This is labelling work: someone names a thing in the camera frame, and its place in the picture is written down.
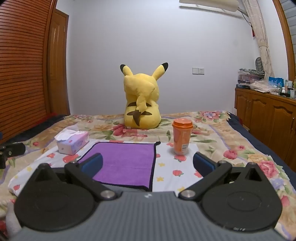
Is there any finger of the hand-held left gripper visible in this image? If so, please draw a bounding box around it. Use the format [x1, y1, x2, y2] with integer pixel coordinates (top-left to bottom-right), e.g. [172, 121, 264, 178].
[0, 142, 26, 169]

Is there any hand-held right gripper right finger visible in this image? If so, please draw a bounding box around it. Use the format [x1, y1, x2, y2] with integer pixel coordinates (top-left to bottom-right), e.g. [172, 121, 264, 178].
[178, 151, 266, 201]

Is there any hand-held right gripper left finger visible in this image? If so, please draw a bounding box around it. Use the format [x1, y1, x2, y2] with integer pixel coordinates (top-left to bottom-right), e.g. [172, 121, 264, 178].
[30, 152, 117, 202]

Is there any purple towel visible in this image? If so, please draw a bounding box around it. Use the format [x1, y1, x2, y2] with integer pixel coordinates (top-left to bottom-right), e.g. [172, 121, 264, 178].
[77, 141, 161, 192]

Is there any pink tissue box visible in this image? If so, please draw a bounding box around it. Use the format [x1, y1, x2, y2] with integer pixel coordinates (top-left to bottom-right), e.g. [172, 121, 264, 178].
[54, 129, 90, 156]

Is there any white strawberry print cloth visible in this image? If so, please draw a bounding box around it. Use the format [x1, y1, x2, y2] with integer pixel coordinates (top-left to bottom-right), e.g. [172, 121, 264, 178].
[8, 138, 210, 198]

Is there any orange lidded cup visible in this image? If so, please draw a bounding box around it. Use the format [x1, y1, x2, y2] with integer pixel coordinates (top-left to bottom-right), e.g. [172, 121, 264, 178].
[172, 118, 194, 155]

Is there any dark blue mattress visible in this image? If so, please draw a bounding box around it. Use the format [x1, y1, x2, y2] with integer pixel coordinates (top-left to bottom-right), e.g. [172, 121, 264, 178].
[228, 112, 296, 184]

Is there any white plush object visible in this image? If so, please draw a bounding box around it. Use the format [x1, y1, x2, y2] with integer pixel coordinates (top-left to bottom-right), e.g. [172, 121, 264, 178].
[4, 201, 23, 239]

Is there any wooden cabinet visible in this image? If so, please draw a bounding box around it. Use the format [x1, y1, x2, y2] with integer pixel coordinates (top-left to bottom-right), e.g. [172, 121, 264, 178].
[234, 87, 296, 172]

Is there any wooden louvred wardrobe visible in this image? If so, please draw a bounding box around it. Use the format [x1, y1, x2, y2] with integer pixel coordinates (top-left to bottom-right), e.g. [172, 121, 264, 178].
[0, 0, 59, 144]

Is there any yellow plush toy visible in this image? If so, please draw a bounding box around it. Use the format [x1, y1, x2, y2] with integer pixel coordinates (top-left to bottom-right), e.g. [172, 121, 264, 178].
[120, 62, 169, 129]

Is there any wooden door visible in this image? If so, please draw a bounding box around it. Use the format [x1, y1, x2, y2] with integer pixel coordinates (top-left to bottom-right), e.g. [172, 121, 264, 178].
[47, 8, 71, 116]

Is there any beige crumpled cloth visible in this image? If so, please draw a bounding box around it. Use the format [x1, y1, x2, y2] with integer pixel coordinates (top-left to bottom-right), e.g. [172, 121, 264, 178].
[251, 79, 283, 93]

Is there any stack of folded cloths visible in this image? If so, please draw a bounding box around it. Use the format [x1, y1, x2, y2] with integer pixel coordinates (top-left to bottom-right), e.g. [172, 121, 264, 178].
[237, 68, 265, 85]

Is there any blue printed box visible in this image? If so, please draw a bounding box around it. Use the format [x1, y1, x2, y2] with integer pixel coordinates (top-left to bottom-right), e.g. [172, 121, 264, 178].
[268, 76, 285, 90]

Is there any group of small bottles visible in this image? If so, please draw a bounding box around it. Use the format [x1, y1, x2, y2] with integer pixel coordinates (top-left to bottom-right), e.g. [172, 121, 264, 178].
[280, 78, 296, 98]

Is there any beige patterned curtain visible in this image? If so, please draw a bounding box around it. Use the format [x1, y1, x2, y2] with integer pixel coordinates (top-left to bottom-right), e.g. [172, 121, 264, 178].
[241, 0, 276, 80]

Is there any white air conditioner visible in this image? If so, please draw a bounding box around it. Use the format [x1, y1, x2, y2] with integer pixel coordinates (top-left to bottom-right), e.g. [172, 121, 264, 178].
[179, 0, 240, 12]

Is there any wooden window frame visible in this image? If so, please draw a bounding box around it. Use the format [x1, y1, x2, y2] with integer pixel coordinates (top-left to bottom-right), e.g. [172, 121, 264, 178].
[272, 0, 296, 78]

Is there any air conditioner cable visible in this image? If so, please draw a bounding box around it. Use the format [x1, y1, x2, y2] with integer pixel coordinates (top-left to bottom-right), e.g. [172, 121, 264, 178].
[239, 8, 253, 26]

